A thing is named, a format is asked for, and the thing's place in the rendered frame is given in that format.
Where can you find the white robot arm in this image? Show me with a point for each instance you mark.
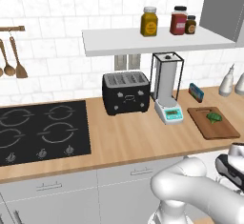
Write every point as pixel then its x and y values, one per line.
pixel 187 183

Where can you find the wooden cutting board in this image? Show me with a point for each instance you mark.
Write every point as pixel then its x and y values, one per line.
pixel 211 129

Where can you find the green broccoli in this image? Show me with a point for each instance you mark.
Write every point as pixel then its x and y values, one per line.
pixel 214 117

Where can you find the black toaster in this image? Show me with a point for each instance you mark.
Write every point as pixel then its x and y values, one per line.
pixel 127 97

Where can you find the white teal kitchen scale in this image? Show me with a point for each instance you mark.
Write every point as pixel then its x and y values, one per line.
pixel 170 112

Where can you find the white paper towel roll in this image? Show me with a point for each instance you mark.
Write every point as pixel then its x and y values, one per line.
pixel 166 78

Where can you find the grey hob knob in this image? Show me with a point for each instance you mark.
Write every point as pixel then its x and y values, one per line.
pixel 69 150
pixel 41 153
pixel 11 157

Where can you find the grey drawer front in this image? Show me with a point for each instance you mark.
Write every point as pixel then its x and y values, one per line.
pixel 117 173
pixel 73 183

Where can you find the blue box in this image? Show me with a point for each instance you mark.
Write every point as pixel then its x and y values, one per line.
pixel 196 92

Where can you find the black hob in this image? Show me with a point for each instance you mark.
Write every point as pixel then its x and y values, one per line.
pixel 44 129

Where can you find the yellow jar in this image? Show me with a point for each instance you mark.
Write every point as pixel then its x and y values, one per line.
pixel 149 23

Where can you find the red jar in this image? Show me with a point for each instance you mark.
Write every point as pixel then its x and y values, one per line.
pixel 178 21

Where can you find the grey cupboard door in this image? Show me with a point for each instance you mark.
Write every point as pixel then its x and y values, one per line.
pixel 57 208
pixel 127 202

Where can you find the small brown jar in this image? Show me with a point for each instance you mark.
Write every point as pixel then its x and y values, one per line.
pixel 190 25

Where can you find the white bottle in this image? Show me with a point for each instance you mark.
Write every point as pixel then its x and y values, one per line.
pixel 240 85
pixel 227 83

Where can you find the wooden hanging spoon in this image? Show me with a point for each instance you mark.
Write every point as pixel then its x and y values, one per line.
pixel 19 69
pixel 7 65

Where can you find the grey wall socket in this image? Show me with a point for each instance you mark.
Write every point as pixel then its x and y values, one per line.
pixel 127 62

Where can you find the white wall shelf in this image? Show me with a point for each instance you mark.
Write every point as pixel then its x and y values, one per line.
pixel 152 42

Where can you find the wooden wall rail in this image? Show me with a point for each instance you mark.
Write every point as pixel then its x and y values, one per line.
pixel 12 28

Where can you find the grey wall cupboard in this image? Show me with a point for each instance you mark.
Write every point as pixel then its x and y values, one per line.
pixel 222 5

